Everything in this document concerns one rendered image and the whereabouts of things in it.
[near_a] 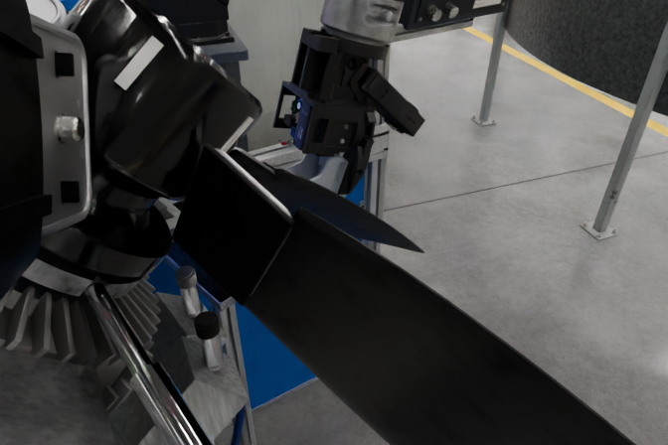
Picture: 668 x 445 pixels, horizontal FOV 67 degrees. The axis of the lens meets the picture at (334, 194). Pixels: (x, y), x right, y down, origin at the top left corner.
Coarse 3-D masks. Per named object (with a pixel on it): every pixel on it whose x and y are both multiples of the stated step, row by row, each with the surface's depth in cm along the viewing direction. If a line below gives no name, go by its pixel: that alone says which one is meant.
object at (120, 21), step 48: (96, 0) 27; (144, 0) 26; (96, 48) 26; (192, 48) 26; (96, 96) 26; (144, 96) 26; (192, 96) 27; (240, 96) 29; (96, 144) 26; (144, 144) 27; (192, 144) 28; (96, 192) 28; (144, 192) 30; (48, 240) 26; (96, 240) 27; (144, 240) 31
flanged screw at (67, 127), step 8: (56, 120) 22; (64, 120) 22; (72, 120) 22; (80, 120) 22; (56, 128) 22; (64, 128) 22; (72, 128) 22; (80, 128) 23; (56, 136) 22; (64, 136) 22; (72, 136) 22; (80, 136) 22
